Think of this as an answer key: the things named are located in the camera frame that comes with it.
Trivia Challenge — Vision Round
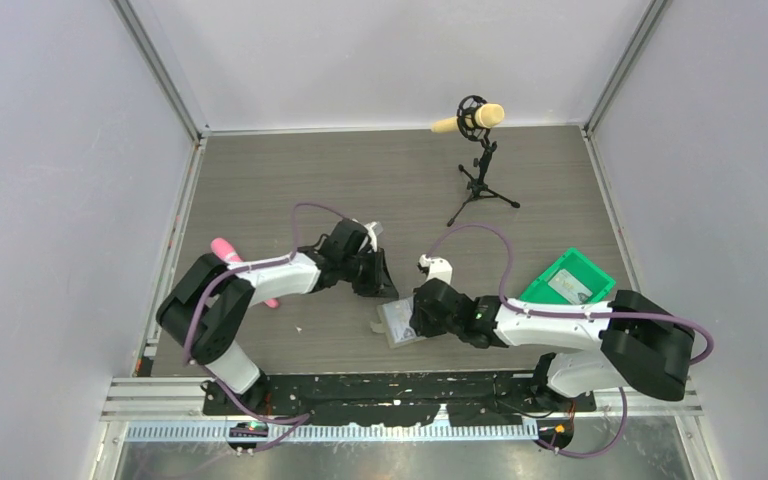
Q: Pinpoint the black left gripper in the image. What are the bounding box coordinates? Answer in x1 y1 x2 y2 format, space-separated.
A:
340 247 398 299

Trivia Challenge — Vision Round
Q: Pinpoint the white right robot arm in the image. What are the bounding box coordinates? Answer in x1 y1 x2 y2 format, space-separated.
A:
410 279 696 411

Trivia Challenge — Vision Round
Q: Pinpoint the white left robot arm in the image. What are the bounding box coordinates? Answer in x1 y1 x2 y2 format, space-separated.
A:
155 219 398 414

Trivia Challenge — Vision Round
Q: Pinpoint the card inside green bin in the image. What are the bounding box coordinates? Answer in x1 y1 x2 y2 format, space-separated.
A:
548 269 593 305

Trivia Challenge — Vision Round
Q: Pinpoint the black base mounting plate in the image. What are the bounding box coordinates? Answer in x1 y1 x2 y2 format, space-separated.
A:
200 371 596 427

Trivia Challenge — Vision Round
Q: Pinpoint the pink cylindrical toy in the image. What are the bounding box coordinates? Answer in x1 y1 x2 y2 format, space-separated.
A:
210 237 282 310

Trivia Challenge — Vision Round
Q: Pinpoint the green plastic bin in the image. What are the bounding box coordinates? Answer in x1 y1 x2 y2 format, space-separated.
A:
519 247 616 305

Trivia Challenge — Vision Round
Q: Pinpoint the black tripod microphone stand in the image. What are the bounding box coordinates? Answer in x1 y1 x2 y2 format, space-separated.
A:
446 95 521 227

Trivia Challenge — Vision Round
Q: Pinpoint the yellow foam microphone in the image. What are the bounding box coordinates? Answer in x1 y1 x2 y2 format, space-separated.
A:
431 103 505 133

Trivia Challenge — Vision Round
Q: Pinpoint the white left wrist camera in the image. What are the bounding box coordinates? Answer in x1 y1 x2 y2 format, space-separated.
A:
364 221 383 252

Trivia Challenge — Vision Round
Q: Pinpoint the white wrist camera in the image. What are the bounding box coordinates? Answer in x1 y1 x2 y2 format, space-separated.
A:
417 254 453 284
364 221 383 252

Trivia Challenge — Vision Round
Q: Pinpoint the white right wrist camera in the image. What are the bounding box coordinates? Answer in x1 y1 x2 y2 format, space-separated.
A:
417 254 453 284

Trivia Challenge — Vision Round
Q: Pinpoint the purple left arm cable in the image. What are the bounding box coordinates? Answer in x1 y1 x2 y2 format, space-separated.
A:
181 201 352 455

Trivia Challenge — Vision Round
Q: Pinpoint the aluminium frame rail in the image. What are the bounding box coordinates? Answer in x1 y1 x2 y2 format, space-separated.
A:
99 374 703 445

